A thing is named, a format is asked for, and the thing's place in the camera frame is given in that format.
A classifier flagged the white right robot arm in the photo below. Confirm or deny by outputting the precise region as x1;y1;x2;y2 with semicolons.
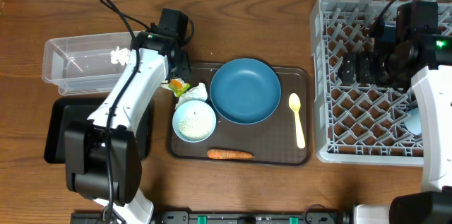
338;34;451;223

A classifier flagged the white tissue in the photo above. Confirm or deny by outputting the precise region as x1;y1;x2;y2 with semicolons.
110;46;131;66

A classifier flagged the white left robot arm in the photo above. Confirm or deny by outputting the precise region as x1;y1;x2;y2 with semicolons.
64;30;191;223

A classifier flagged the grey plastic dishwasher rack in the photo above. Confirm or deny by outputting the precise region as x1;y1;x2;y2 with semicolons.
309;0;451;167

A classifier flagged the light blue plastic cup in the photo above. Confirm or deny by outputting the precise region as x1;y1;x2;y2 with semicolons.
404;107;422;136

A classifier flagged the pale yellow plastic spoon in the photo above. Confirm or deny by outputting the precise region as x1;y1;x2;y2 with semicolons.
288;93;306;149

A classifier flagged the dark brown serving tray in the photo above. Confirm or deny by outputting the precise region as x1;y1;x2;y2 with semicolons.
167;66;313;166

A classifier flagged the orange carrot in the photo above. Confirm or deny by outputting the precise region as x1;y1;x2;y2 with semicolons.
207;149;254;160

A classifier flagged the green orange snack wrapper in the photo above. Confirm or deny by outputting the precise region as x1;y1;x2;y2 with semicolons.
160;78;191;98

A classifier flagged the black plastic bin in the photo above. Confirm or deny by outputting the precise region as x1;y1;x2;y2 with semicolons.
44;98;154;164

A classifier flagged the clear plastic bin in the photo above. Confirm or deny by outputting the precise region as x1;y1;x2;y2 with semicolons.
42;32;131;95

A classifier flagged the dark blue plate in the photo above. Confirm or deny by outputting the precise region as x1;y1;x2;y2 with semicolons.
210;58;282;125

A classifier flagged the light blue bowl with rice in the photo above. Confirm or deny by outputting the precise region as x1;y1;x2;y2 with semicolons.
172;100;217;143

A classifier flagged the crumpled white napkin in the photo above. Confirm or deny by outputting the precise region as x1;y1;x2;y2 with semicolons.
175;83;208;110

